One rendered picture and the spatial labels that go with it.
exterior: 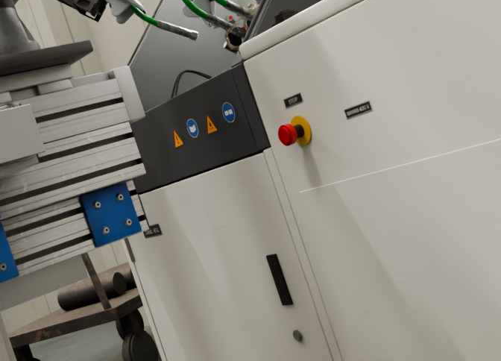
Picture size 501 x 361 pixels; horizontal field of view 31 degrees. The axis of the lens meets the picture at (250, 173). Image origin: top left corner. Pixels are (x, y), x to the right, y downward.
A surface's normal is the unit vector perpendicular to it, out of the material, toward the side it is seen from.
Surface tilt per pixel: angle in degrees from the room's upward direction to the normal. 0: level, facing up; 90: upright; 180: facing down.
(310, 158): 90
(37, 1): 90
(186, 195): 90
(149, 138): 90
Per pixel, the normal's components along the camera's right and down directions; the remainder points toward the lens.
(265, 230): -0.78, 0.27
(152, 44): 0.54, -0.17
